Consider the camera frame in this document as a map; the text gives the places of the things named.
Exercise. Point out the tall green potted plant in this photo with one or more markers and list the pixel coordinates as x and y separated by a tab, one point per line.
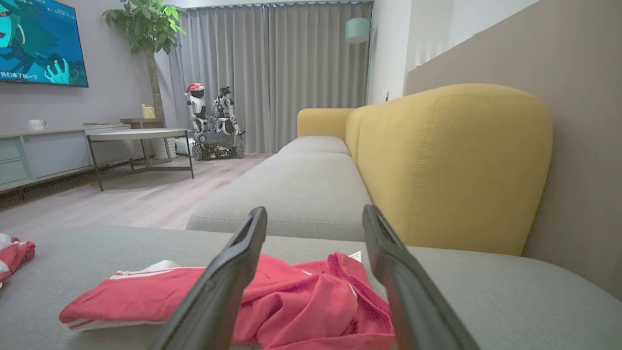
146	24

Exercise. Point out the red and white crumpled garment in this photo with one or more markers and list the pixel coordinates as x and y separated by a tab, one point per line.
14	255

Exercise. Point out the white mug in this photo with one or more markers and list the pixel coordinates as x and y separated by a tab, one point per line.
35	125

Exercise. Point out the black wheeled robot cart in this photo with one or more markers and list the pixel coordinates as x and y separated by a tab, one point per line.
216	146

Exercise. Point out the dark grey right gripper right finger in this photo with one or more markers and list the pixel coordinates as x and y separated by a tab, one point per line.
413	301

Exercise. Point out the white humanoid robot red hat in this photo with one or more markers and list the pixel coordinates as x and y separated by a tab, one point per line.
197	104

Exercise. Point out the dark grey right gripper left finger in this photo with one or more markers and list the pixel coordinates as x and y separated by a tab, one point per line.
214	301

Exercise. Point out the teal shade floor lamp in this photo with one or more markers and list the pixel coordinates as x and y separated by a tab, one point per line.
357	30

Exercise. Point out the grey window curtain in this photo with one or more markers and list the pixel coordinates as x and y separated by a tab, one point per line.
272	73

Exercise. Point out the long low media cabinet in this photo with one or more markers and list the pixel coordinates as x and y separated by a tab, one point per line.
48	153

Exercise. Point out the grey sofa cushion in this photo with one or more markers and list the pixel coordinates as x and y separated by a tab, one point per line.
510	301

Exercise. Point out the white ribbed plant pot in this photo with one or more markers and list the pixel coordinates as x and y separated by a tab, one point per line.
163	148

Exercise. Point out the red and white basketball jersey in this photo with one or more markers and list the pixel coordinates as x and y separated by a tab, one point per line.
301	301

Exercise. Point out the black and white humanoid robot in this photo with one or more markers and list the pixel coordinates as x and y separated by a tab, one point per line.
226	109

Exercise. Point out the wall-mounted flat television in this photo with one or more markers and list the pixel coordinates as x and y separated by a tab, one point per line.
39	39

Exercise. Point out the yellow jug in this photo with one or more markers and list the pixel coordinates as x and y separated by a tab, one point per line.
147	112

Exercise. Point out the small wooden side table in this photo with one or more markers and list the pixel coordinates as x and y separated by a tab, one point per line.
141	121

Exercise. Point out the round coffee table black legs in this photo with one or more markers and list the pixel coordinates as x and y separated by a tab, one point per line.
141	134

